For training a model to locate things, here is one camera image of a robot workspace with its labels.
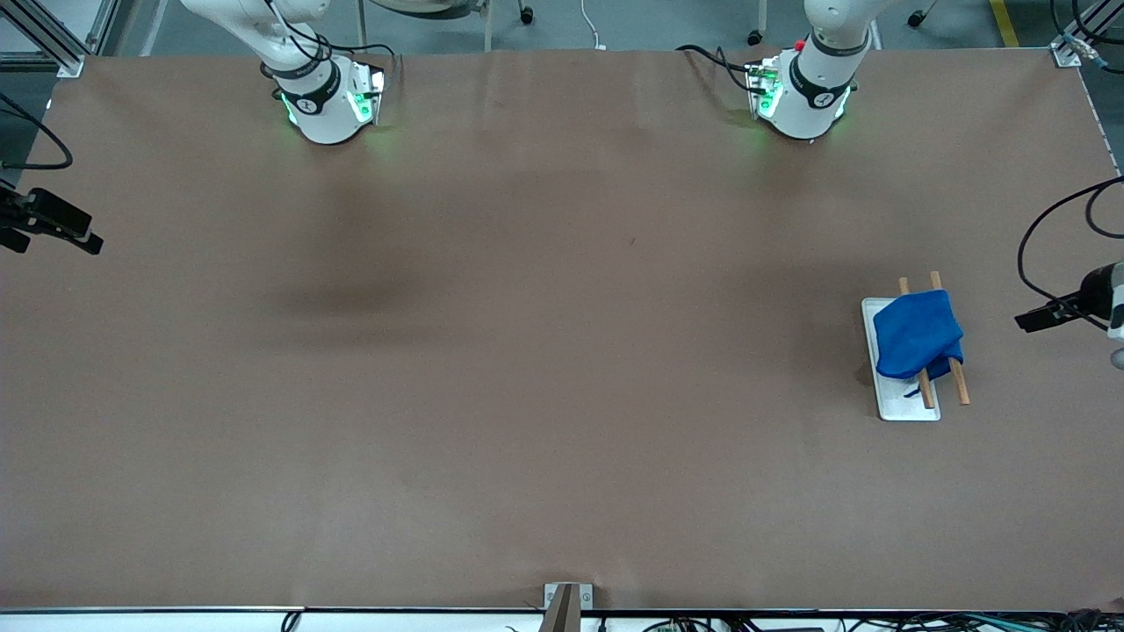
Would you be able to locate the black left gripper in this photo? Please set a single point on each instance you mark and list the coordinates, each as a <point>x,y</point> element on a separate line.
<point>1091,292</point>

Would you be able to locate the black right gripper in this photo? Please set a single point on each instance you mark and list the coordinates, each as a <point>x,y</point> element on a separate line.
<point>18,213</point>

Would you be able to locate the blue towel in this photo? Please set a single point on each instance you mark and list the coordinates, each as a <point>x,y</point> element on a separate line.
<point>918,333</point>

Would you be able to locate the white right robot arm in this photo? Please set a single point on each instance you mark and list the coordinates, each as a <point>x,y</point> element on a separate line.
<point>320,110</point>

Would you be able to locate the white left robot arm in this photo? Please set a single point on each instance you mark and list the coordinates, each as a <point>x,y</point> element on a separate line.
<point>812,96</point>

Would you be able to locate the white wooden-bar towel rack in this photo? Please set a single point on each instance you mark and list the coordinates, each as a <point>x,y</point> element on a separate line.
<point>904,402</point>

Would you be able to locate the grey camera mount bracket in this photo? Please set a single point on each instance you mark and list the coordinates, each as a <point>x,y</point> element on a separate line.
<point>568,601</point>

